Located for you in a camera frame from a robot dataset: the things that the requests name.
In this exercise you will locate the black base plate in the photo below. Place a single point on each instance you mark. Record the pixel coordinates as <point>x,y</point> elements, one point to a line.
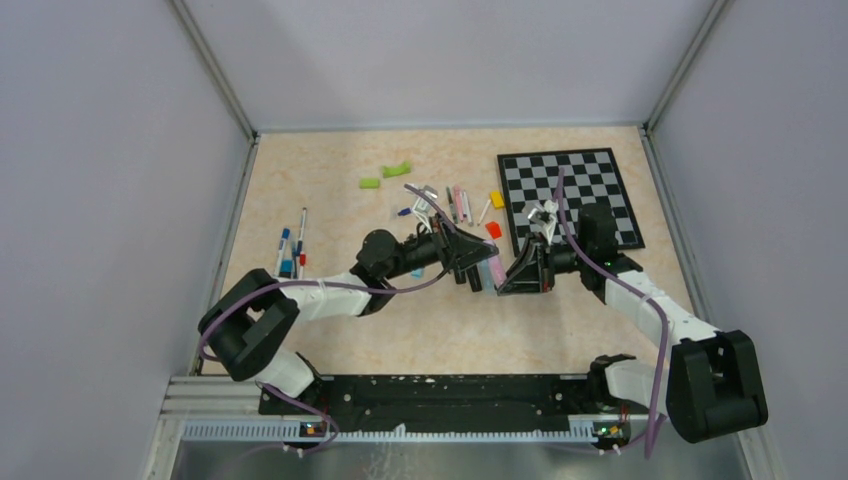
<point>460,403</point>

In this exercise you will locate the red white thin pen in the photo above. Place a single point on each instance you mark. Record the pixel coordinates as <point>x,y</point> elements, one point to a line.
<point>301,235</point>

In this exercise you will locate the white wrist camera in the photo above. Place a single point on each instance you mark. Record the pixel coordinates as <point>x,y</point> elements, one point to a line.
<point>542,220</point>
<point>425,205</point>

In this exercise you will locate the light blue highlighter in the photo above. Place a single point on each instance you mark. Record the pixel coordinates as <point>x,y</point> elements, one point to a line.
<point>487,278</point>

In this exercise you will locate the black blue marker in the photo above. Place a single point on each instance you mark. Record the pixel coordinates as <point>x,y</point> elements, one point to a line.
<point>286,269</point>

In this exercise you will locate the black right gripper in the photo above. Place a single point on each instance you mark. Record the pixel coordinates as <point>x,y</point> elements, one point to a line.
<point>527,275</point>

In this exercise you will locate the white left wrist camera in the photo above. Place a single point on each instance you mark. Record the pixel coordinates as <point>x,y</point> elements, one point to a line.
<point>425,205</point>

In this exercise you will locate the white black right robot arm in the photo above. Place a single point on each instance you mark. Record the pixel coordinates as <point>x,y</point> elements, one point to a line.
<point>705,381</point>

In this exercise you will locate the blue thin pen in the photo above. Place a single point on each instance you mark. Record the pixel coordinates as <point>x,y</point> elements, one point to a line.
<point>295,251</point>

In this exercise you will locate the grey cap white marker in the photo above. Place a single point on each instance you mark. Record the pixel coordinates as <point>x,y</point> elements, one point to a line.
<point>471,210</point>

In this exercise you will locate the pink translucent pen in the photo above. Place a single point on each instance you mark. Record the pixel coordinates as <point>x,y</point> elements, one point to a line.
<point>458,203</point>

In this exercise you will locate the green block right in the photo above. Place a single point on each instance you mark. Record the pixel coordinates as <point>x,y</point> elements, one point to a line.
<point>392,171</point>

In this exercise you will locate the orange red block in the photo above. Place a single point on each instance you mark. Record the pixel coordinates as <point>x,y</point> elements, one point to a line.
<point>494,230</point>

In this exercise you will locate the blue white marker far left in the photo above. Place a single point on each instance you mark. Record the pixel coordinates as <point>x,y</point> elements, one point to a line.
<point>282,249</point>

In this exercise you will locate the orange black highlighter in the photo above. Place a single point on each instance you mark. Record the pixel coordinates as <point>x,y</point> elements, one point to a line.
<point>474,279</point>

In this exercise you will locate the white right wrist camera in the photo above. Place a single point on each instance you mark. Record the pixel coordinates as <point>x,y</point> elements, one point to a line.
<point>542,220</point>

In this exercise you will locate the green thin pen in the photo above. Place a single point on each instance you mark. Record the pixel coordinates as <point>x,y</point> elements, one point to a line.
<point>452,205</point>

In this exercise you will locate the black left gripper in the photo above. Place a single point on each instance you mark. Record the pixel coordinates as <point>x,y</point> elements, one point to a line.
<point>445,244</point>

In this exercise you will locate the green block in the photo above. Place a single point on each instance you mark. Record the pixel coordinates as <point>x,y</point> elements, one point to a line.
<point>392,171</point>
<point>369,183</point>

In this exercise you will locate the pink pastel highlighter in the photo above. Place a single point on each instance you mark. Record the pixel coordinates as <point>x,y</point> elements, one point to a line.
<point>497,270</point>

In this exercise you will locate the green block left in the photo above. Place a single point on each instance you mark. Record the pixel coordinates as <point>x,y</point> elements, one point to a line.
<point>369,183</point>

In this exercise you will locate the black grey chessboard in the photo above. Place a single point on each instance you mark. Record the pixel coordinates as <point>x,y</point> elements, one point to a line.
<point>591,176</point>

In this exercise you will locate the yellow block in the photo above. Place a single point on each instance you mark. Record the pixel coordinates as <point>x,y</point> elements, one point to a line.
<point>497,200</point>

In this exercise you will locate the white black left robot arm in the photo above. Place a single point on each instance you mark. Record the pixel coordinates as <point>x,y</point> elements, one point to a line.
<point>246,328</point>

